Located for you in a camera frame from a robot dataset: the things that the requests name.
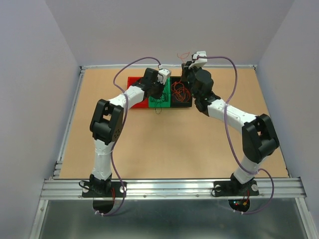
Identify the black plastic bin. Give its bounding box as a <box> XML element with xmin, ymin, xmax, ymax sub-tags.
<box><xmin>170</xmin><ymin>76</ymin><xmax>192</xmax><ymax>108</ymax></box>

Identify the aluminium front rail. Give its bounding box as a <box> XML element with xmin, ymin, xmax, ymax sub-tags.
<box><xmin>40</xmin><ymin>178</ymin><xmax>307</xmax><ymax>200</ymax></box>

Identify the green plastic bin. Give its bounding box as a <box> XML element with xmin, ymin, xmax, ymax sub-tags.
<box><xmin>149</xmin><ymin>78</ymin><xmax>171</xmax><ymax>109</ymax></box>

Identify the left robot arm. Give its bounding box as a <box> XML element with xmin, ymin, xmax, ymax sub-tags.
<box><xmin>88</xmin><ymin>68</ymin><xmax>171</xmax><ymax>196</ymax></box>

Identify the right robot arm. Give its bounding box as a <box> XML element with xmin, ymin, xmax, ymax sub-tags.
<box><xmin>181</xmin><ymin>61</ymin><xmax>280</xmax><ymax>196</ymax></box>

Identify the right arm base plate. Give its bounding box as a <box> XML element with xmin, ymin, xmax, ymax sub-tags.
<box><xmin>211</xmin><ymin>180</ymin><xmax>259</xmax><ymax>197</ymax></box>

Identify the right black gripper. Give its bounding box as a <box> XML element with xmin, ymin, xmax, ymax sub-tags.
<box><xmin>181</xmin><ymin>61</ymin><xmax>202</xmax><ymax>99</ymax></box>

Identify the red plastic bin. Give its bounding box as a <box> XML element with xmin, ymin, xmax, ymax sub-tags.
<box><xmin>125</xmin><ymin>77</ymin><xmax>149</xmax><ymax>109</ymax></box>

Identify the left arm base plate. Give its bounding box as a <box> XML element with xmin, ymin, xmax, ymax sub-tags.
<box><xmin>78</xmin><ymin>180</ymin><xmax>127</xmax><ymax>198</ymax></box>

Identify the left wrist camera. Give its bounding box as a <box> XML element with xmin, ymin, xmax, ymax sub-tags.
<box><xmin>158</xmin><ymin>69</ymin><xmax>171</xmax><ymax>85</ymax></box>

